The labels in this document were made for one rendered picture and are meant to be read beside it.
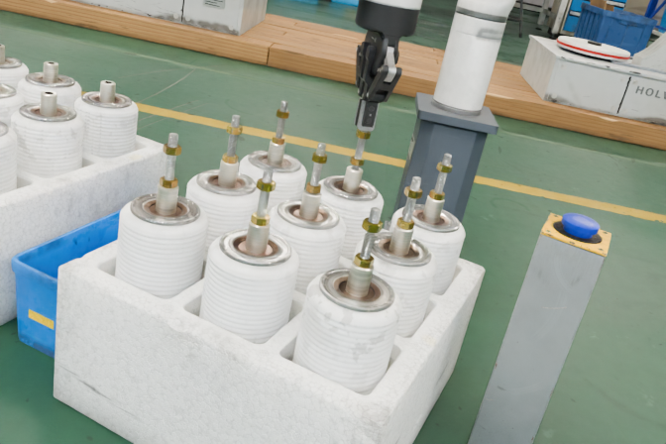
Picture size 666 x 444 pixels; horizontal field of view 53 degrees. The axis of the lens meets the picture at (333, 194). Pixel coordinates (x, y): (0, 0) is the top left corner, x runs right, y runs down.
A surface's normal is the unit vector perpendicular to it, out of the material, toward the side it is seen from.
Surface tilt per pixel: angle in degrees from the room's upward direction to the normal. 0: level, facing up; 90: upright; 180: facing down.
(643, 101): 90
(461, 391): 0
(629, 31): 92
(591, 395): 0
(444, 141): 90
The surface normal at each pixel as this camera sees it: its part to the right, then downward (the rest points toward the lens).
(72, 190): 0.89, 0.32
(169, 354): -0.44, 0.26
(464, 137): -0.09, 0.36
